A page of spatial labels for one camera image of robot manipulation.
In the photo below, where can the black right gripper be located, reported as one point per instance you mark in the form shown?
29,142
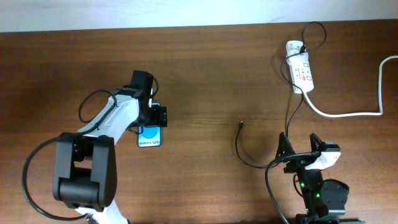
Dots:
298,162

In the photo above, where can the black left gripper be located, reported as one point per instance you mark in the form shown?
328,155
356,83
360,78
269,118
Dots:
159,116

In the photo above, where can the blue Galaxy smartphone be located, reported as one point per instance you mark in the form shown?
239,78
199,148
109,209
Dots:
150,134

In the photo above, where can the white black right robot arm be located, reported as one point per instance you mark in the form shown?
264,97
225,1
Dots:
324,199

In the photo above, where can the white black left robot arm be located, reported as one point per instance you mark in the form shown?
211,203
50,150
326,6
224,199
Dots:
85,176

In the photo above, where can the white charger adapter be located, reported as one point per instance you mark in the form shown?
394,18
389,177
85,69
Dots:
294,54

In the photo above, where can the white power strip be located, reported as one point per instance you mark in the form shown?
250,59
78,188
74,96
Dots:
300,73

